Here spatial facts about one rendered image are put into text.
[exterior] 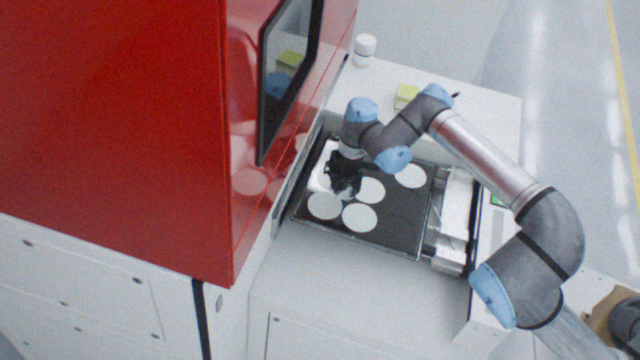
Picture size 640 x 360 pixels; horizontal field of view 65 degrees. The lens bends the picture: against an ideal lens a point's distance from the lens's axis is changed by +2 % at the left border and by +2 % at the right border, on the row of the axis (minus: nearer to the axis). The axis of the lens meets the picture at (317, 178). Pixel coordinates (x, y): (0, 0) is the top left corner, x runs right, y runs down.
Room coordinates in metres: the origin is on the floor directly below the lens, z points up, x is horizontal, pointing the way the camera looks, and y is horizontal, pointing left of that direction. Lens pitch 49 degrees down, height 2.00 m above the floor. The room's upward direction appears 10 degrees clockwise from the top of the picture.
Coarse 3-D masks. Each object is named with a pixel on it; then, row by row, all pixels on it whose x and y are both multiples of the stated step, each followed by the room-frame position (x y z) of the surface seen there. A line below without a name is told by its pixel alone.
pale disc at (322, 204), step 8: (320, 192) 0.91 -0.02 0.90; (328, 192) 0.91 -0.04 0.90; (312, 200) 0.87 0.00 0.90; (320, 200) 0.88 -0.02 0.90; (328, 200) 0.88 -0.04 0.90; (336, 200) 0.89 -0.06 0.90; (312, 208) 0.84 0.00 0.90; (320, 208) 0.85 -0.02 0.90; (328, 208) 0.85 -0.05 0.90; (336, 208) 0.86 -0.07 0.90; (320, 216) 0.82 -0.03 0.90; (328, 216) 0.83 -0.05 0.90; (336, 216) 0.83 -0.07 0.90
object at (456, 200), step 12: (456, 180) 1.07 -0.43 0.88; (444, 192) 1.02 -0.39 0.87; (456, 192) 1.02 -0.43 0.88; (468, 192) 1.03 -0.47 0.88; (444, 204) 0.96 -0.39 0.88; (456, 204) 0.97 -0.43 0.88; (468, 204) 0.98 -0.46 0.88; (444, 216) 0.92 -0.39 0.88; (456, 216) 0.92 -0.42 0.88; (468, 216) 0.93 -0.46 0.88; (444, 240) 0.83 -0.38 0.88; (432, 264) 0.75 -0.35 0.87; (444, 264) 0.75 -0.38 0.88
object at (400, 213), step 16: (320, 160) 1.03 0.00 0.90; (368, 176) 1.00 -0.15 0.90; (384, 176) 1.01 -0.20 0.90; (336, 192) 0.92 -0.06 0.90; (400, 192) 0.96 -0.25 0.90; (416, 192) 0.97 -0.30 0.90; (304, 208) 0.84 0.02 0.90; (384, 208) 0.89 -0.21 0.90; (400, 208) 0.90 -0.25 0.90; (416, 208) 0.91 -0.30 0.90; (320, 224) 0.80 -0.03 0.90; (336, 224) 0.80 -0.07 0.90; (384, 224) 0.83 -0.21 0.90; (400, 224) 0.84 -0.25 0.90; (416, 224) 0.85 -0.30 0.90; (384, 240) 0.78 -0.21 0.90; (400, 240) 0.79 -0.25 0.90; (416, 240) 0.80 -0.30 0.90
